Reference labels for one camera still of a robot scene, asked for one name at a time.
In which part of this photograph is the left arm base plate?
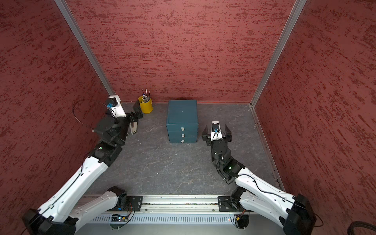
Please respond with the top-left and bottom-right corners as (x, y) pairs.
(115, 195), (143, 212)

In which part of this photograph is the yellow pen cup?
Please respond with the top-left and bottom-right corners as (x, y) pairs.
(138, 96), (153, 114)

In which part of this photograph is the teal drawer cabinet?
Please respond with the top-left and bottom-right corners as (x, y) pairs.
(166, 100), (199, 144)

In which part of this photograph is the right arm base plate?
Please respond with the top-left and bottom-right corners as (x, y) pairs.
(217, 196), (244, 212)

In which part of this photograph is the aluminium front rail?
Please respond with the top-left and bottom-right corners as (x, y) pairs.
(63, 194), (297, 214)

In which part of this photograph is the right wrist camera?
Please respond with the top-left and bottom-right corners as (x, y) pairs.
(211, 121), (222, 141)

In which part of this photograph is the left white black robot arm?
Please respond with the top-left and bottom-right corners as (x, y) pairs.
(22, 95), (143, 235)

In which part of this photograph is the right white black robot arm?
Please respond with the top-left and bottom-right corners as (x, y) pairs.
(202, 121), (317, 235)

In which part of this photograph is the beige stapler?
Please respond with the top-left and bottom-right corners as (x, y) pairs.
(130, 122), (138, 135)

